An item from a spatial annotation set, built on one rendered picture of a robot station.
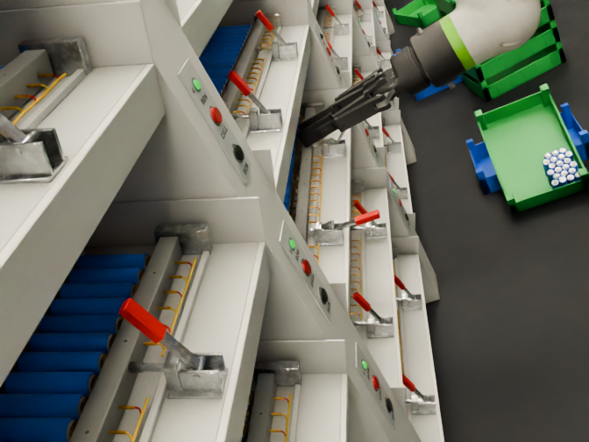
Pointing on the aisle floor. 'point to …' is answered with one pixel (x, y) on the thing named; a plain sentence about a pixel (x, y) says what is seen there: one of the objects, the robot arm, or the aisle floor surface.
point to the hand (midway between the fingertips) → (317, 126)
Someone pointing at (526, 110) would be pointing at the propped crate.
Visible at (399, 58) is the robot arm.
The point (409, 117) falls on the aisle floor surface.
